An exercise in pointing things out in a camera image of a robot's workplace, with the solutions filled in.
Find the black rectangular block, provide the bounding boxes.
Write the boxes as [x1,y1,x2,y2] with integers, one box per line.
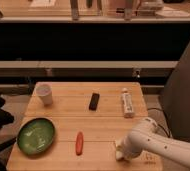
[89,93,100,110]

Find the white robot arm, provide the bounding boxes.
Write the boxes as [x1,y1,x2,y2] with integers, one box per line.
[115,117,190,168]

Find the orange carrot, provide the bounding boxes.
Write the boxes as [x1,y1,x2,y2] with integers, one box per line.
[75,132,84,155]

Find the black cable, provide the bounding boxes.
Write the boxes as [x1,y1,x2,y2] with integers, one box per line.
[147,107,172,138]

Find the white tube bottle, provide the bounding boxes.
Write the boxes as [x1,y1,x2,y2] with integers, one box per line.
[121,88,135,118]

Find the green bowl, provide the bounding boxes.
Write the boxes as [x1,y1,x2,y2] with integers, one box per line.
[17,118,56,155]

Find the wooden table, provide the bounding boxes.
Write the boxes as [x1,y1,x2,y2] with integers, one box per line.
[7,82,163,171]

